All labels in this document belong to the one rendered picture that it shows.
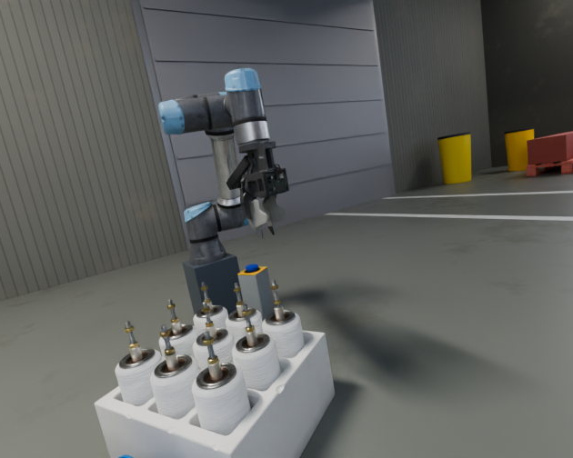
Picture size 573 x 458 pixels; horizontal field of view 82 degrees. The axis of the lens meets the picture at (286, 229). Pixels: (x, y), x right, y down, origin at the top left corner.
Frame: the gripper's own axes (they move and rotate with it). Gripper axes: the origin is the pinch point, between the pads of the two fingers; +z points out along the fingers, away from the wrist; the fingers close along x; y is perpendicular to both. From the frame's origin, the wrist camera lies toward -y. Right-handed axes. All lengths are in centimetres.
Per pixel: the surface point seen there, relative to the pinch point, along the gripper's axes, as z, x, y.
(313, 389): 37.8, -1.6, 8.8
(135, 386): 25.5, -32.9, -11.2
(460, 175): 39, 473, -123
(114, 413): 29.7, -37.7, -13.1
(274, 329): 22.5, -4.9, 2.7
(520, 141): 6, 563, -67
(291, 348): 27.9, -2.6, 4.9
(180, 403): 27.1, -28.7, 0.4
